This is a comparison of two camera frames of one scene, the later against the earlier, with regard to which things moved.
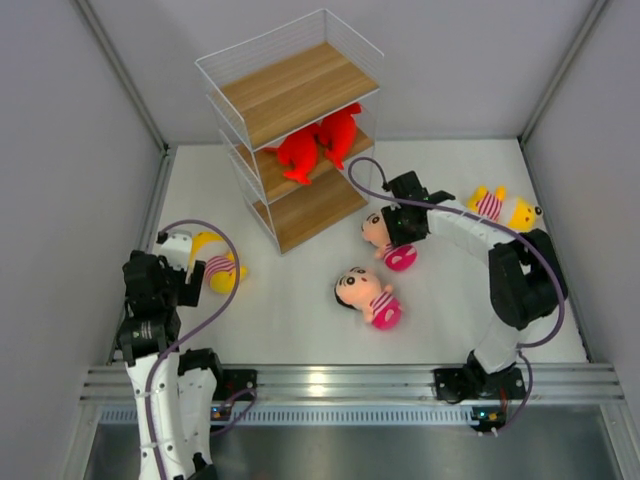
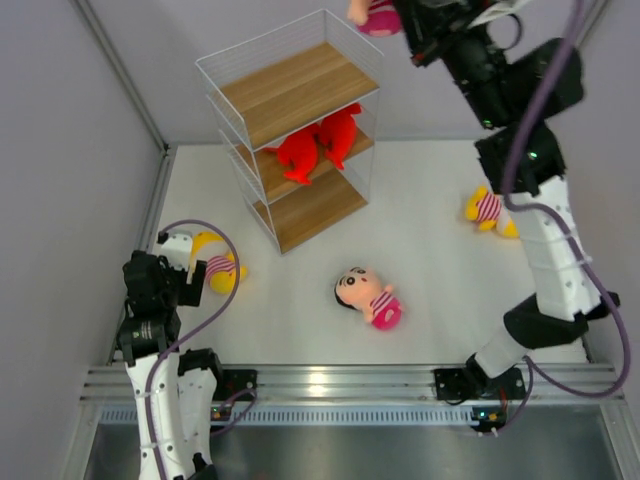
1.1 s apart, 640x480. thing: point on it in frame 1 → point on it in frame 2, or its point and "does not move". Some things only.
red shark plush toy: (301, 148) does not move
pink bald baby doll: (376, 233) → (383, 20)
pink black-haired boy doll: (358, 288) does not move
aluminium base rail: (544, 382) does not move
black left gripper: (188, 292) does not move
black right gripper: (400, 238) → (427, 22)
